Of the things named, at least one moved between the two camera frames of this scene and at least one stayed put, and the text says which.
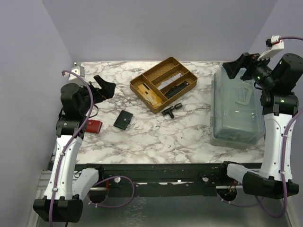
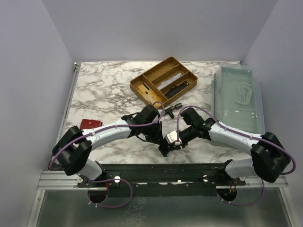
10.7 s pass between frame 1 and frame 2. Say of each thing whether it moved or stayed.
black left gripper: moved
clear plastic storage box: stayed
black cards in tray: stayed
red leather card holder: stayed
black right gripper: moved
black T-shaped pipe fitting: stayed
